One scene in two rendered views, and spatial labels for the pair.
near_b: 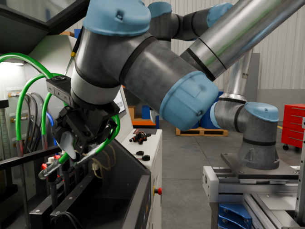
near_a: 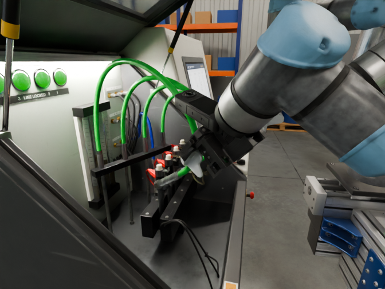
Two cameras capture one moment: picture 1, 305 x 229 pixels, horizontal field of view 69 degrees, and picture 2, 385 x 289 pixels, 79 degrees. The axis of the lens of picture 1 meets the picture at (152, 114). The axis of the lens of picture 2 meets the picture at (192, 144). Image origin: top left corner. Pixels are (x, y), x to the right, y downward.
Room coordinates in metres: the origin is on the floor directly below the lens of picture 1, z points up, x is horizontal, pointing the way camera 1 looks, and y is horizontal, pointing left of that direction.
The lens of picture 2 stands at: (0.02, 0.12, 1.42)
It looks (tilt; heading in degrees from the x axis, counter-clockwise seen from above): 20 degrees down; 8
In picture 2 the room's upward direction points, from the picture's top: straight up
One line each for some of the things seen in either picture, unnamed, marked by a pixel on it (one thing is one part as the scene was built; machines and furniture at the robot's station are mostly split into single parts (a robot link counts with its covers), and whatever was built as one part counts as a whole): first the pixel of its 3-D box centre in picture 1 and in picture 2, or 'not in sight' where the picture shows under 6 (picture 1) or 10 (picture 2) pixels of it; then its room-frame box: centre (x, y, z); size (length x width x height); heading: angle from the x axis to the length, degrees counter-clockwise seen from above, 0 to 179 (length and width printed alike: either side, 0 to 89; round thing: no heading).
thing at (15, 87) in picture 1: (22, 117); (120, 117); (0.91, 0.54, 1.20); 0.13 x 0.03 x 0.31; 174
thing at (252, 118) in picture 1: (258, 120); not in sight; (0.84, -0.41, 1.20); 0.13 x 0.12 x 0.14; 36
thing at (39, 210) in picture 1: (73, 205); (173, 206); (0.76, 0.29, 0.91); 0.34 x 0.10 x 0.15; 174
